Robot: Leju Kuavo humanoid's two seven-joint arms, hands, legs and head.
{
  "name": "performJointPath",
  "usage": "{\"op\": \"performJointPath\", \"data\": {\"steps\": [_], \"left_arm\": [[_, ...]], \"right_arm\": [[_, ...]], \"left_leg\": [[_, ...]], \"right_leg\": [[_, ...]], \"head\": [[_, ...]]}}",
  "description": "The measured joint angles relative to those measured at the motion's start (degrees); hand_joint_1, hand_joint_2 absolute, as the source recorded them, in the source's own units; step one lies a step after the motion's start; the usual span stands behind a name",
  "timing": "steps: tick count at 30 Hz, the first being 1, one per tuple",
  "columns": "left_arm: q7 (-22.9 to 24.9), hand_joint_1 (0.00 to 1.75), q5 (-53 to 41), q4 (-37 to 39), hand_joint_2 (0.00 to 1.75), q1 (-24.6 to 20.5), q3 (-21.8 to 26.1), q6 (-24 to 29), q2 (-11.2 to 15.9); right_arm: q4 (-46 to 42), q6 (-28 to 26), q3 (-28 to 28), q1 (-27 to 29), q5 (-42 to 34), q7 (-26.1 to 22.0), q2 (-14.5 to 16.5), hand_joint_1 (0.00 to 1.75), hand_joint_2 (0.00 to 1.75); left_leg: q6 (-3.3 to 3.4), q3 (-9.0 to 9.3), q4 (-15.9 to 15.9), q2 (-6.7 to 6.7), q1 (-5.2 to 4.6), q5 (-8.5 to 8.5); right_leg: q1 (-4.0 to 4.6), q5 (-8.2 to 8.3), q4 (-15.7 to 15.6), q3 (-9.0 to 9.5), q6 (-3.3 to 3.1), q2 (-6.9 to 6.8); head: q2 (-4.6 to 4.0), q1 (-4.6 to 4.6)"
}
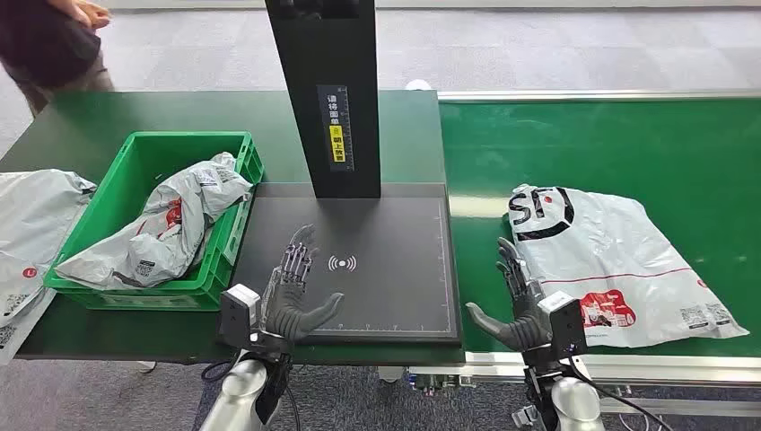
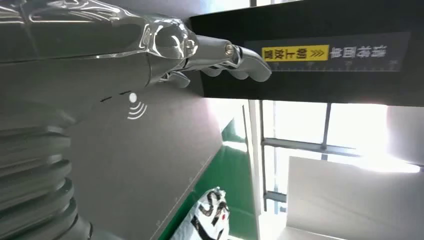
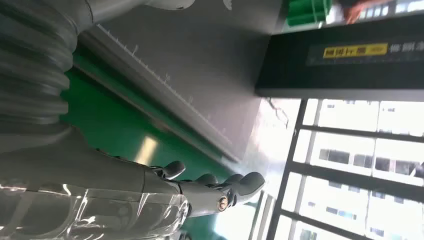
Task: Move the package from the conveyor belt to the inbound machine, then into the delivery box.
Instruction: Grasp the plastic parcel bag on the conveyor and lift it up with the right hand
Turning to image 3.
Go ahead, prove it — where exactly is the black window frame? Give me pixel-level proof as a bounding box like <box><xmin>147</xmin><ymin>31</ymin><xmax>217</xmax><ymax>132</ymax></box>
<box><xmin>265</xmin><ymin>98</ymin><xmax>424</xmax><ymax>240</ymax></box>

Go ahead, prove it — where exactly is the green plastic crate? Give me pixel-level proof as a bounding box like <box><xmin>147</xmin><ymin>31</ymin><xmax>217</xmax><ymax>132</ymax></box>
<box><xmin>286</xmin><ymin>0</ymin><xmax>333</xmax><ymax>28</ymax></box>

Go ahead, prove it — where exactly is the green conveyor belt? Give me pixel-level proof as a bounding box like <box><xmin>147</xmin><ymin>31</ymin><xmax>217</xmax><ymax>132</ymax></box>
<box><xmin>60</xmin><ymin>52</ymin><xmax>264</xmax><ymax>240</ymax></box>

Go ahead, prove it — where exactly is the black inbound scanner machine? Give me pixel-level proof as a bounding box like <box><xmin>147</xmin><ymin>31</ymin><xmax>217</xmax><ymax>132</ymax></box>
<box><xmin>77</xmin><ymin>0</ymin><xmax>424</xmax><ymax>164</ymax></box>

